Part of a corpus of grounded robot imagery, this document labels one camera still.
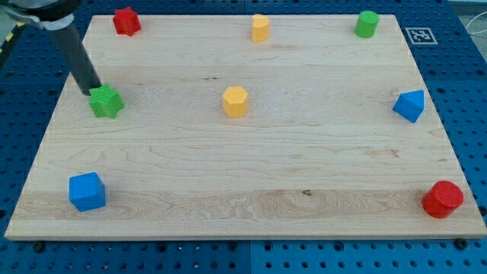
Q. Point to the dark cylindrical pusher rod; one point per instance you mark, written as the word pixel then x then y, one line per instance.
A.
pixel 75 55

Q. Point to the green star block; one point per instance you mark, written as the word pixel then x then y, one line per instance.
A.
pixel 105 101

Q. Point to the red star block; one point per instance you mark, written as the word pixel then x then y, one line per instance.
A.
pixel 126 21

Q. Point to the blue cube block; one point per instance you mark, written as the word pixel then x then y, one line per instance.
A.
pixel 86 192

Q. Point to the yellow hexagon block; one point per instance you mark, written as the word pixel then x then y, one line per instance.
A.
pixel 235 101

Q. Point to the yellow heart block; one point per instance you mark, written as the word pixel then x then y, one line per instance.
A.
pixel 260 28

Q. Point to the wooden board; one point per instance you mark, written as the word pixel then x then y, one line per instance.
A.
pixel 320 153

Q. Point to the green cylinder block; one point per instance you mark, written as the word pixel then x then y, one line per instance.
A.
pixel 366 24

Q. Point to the blue triangular prism block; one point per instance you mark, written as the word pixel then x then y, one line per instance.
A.
pixel 410 105

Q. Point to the fiducial marker tag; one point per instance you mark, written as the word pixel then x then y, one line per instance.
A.
pixel 421 36

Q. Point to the red cylinder block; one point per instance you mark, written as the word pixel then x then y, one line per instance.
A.
pixel 442 199

